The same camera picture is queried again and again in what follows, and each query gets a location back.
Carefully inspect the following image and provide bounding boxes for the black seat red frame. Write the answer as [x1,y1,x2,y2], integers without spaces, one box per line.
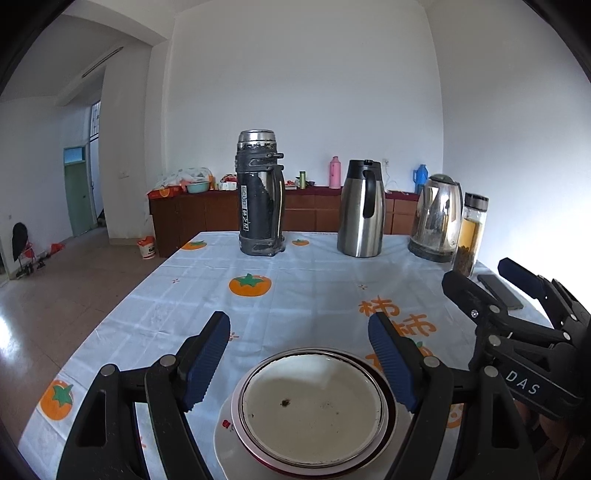
[11,222,38,278]

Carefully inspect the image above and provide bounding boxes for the large black thermos flask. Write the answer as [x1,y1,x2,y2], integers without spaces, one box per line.
[235,129,287,256]

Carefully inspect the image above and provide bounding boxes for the green door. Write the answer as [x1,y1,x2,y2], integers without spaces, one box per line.
[63,146,96,237]

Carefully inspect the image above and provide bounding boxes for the steel carafe black handle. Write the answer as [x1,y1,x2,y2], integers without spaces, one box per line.
[337,159,387,258]

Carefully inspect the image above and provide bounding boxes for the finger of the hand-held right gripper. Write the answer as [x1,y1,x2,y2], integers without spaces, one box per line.
[442,271,571,370]
[498,257,591,343]

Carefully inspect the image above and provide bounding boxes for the fluorescent tube light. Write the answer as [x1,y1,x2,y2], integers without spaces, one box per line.
[81,46,125,78]

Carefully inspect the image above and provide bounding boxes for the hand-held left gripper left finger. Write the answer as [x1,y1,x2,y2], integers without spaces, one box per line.
[55,311,232,480]

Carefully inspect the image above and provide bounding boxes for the white plastic bag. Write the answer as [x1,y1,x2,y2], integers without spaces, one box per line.
[154,167,215,188]

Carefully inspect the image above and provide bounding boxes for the glass tea bottle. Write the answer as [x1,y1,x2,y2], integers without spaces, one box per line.
[452,193,489,278]

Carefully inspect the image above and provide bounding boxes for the white plate red flowers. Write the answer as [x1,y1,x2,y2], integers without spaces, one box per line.
[213,392,416,480]

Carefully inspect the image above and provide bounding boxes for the white enamel bowl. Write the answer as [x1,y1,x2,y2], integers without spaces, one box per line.
[240,353,386,467]

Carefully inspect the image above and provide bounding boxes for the person's right hand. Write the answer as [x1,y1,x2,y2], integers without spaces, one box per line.
[513,398,583,462]

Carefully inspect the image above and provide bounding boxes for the wooden sideboard cabinet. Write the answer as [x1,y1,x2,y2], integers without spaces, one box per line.
[148,185,421,258]

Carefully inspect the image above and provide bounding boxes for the black smartphone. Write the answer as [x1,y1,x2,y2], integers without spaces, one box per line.
[477,274,525,310]

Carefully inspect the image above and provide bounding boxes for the white persimmon print tablecloth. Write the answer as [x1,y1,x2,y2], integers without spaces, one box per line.
[18,231,555,480]

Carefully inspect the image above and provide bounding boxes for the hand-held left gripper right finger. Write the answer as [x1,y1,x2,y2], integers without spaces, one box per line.
[368,311,541,480]

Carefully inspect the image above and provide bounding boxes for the stainless steel electric kettle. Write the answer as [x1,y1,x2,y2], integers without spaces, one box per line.
[407,174,464,264]

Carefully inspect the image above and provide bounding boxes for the pink plastic bowl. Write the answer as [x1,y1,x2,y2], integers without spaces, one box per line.
[231,348,399,476]

